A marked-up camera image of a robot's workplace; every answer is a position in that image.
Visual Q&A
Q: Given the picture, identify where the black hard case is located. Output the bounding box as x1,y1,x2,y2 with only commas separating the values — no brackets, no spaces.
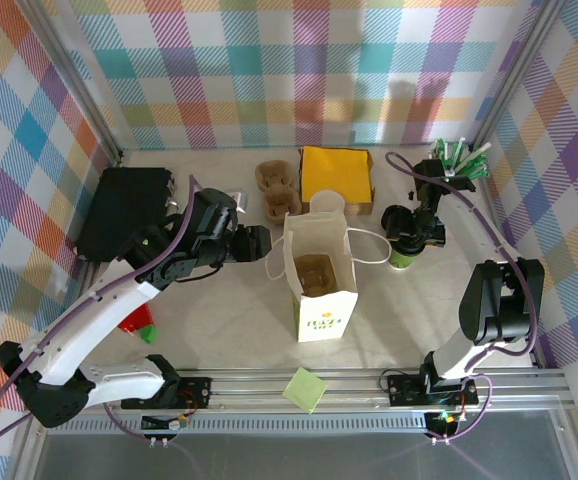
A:
75,166,178,263

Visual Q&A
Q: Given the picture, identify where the green sticky note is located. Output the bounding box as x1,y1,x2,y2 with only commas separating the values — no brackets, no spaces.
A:
282,367,330,415

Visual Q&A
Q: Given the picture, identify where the grey slotted cable duct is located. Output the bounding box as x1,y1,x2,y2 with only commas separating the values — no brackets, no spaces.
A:
48,418,433,438

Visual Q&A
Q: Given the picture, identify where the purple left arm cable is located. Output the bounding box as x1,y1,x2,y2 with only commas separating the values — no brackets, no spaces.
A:
0,174,200,451

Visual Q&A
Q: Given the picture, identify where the white paper takeout bag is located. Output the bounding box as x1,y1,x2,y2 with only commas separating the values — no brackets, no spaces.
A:
265,209,391,344

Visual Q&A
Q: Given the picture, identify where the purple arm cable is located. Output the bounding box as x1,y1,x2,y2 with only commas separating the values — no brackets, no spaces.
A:
0,174,200,451
385,151,544,444

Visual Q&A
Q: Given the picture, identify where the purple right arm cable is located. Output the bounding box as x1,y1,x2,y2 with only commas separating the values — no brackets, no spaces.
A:
385,151,544,444

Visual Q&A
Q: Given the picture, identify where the green paper coffee cup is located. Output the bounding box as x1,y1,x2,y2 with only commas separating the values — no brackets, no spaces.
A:
388,242,428,272
310,189,346,216

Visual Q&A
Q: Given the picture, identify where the yellow paper napkin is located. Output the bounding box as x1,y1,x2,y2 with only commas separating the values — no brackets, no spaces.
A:
301,145,374,205

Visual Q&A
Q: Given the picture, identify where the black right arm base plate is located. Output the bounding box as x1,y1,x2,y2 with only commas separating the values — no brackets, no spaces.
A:
387,374,480,408

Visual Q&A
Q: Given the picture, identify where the red green toy block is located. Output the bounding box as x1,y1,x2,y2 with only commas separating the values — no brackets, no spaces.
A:
117,303,160,346

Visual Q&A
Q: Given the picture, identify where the aluminium frame post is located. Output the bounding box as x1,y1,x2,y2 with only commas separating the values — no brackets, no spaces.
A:
16,0,126,164
465,0,564,152

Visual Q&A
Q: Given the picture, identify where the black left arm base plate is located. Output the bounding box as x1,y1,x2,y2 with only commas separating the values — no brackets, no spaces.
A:
121,375,213,411

